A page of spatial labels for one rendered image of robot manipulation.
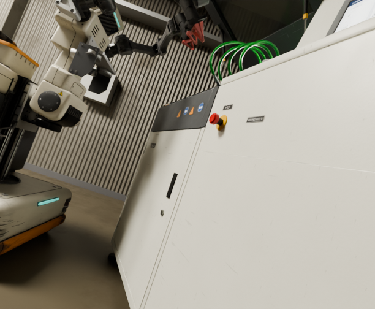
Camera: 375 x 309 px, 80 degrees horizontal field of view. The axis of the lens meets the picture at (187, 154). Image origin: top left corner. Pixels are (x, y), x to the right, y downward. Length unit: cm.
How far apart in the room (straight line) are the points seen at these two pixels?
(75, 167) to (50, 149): 40
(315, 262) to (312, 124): 24
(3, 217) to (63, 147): 227
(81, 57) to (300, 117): 103
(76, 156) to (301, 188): 301
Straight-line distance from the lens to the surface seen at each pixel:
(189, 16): 117
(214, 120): 69
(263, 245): 48
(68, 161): 329
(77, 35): 139
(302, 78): 57
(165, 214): 87
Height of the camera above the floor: 61
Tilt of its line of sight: 5 degrees up
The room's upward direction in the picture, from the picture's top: 19 degrees clockwise
